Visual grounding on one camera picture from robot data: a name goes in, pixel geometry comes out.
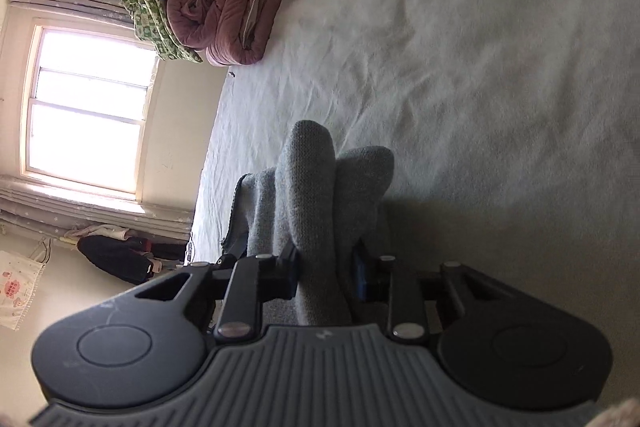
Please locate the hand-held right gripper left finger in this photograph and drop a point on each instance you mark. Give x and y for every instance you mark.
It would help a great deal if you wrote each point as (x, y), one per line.
(285, 277)

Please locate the window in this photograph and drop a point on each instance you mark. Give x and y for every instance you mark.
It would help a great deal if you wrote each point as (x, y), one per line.
(85, 107)

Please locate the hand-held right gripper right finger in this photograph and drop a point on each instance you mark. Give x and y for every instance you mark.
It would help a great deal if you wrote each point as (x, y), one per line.
(357, 279)

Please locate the dark hanging clothes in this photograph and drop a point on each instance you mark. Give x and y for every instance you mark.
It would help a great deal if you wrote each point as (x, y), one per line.
(120, 254)

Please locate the grey knit sweater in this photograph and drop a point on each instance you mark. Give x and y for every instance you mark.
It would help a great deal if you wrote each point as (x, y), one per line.
(310, 187)

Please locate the white printed wall hanging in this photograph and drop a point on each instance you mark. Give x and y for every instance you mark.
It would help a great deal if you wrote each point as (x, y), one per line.
(17, 292)

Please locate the person's right forearm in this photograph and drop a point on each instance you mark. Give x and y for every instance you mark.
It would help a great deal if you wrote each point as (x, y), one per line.
(620, 419)

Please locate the bed with pale sheet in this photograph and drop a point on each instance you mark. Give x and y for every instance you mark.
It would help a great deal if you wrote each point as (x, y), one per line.
(475, 82)

